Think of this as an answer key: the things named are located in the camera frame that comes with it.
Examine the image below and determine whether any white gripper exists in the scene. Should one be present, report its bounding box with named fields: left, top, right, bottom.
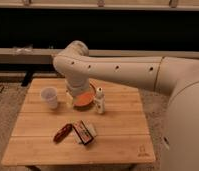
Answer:
left=66, top=76, right=89, bottom=97

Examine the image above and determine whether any small white bottle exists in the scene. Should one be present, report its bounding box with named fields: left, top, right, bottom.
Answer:
left=94, top=87, right=105, bottom=114

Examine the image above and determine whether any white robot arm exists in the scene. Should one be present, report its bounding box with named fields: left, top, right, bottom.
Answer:
left=53, top=41, right=199, bottom=171

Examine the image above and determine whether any orange ceramic bowl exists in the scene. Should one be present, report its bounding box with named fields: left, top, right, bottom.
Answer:
left=73, top=84, right=96, bottom=107

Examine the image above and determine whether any red snack bar wrapper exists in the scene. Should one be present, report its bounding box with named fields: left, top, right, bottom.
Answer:
left=53, top=124, right=72, bottom=143

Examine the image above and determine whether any red and white box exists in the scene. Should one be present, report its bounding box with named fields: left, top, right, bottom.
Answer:
left=73, top=120, right=97, bottom=145

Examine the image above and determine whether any wooden table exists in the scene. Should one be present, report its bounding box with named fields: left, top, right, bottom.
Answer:
left=2, top=78, right=155, bottom=166

